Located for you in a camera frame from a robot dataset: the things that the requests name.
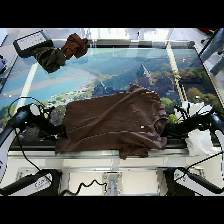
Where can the brown T-shirt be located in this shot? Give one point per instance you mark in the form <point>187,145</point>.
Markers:
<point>113,116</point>

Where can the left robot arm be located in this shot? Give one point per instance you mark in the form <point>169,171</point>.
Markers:
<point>23,118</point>

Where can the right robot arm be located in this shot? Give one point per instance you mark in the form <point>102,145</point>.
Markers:
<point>200,121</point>

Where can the rust-brown garment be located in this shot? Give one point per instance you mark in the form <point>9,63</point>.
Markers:
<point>75,45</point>

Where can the white garment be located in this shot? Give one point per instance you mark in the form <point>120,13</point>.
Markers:
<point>200,143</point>

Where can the black box with white top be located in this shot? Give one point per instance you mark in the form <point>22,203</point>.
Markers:
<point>33,41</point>

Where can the silver frame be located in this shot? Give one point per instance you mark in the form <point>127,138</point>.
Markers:
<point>100,163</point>

